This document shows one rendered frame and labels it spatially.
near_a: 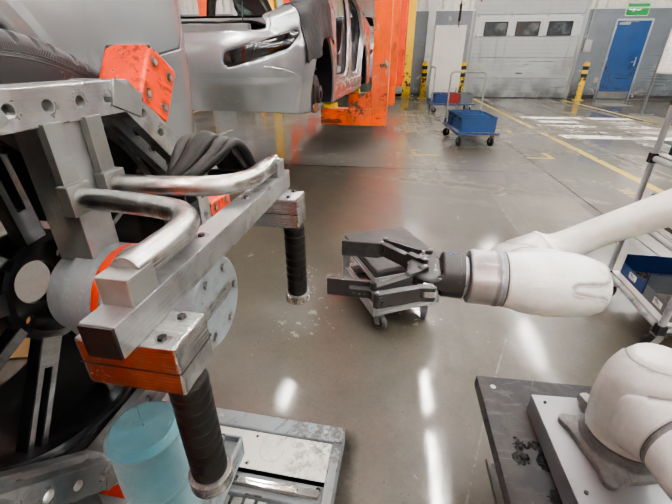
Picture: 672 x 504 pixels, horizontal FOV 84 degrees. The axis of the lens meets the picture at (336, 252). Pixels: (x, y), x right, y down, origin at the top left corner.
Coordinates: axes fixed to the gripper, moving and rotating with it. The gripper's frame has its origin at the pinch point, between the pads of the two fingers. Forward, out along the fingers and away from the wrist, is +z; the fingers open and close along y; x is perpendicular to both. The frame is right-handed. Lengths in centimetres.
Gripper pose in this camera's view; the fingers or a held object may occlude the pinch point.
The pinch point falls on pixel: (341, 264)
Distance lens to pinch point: 64.7
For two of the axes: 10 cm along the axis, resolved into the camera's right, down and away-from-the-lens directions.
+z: -9.8, -0.8, 1.6
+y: 1.8, -4.5, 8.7
